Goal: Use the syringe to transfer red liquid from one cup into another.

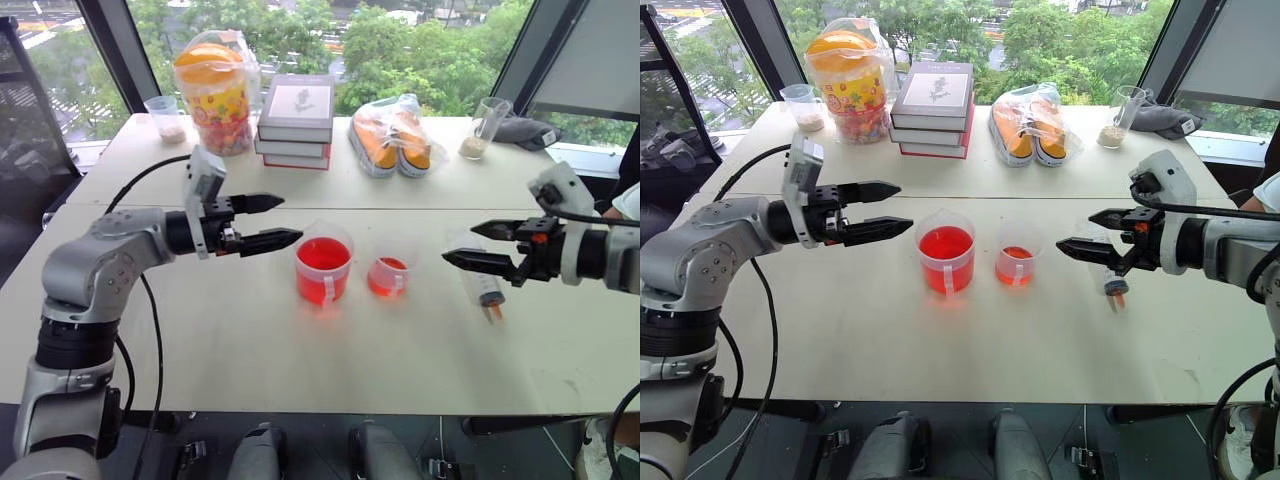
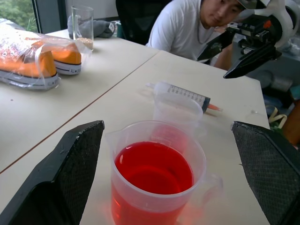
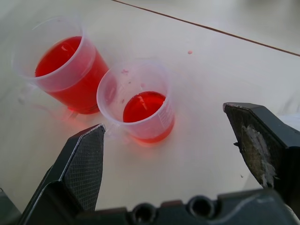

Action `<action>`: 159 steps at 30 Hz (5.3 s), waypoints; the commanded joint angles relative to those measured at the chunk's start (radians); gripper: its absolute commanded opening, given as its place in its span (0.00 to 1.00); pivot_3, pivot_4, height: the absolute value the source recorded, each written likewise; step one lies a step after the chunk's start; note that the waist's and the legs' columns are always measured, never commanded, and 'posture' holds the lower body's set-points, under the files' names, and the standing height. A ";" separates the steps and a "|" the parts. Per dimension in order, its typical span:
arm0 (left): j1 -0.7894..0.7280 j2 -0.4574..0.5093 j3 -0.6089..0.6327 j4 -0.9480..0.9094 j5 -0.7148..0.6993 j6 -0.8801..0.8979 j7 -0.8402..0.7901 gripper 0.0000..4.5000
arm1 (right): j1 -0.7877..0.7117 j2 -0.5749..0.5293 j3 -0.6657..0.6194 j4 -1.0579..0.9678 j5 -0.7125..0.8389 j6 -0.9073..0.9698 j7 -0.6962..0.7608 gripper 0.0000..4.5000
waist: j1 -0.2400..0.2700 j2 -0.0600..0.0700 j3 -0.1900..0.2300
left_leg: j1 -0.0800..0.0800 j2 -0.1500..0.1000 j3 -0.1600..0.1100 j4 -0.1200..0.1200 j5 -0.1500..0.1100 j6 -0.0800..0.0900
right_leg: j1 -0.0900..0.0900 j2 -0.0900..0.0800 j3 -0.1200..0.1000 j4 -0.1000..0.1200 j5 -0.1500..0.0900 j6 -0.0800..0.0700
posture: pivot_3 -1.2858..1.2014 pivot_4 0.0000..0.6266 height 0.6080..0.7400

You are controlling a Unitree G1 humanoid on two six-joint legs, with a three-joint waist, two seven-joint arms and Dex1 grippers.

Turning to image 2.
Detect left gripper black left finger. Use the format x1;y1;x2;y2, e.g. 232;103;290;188
0;120;105;225

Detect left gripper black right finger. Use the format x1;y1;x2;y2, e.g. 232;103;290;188
230;120;300;225

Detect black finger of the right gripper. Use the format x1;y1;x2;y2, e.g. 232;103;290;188
223;44;282;80
196;32;235;62

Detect large clear plastic syringe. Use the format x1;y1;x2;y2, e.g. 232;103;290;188
145;81;224;117

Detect clear plastic beaker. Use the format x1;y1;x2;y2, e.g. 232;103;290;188
151;92;204;141

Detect beaker with red liquid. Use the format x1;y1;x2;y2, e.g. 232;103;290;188
105;120;224;225

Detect person in white t-shirt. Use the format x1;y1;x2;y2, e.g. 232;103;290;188
145;0;260;71

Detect black office chair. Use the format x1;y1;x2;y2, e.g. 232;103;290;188
115;0;171;45

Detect orange canvas sneaker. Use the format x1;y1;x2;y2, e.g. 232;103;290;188
32;38;83;76
0;39;59;91

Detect grey plush cloth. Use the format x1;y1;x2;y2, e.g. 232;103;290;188
67;15;117;39

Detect tall clear drinking glass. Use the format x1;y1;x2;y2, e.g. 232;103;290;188
71;5;95;51

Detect orange sneakers in plastic bag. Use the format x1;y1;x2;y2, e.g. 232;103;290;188
0;18;92;91

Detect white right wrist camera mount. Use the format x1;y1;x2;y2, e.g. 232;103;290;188
254;0;296;49

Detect bag with white straps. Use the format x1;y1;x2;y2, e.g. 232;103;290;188
266;105;289;130

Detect dark window frame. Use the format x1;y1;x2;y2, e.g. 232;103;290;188
32;0;69;34

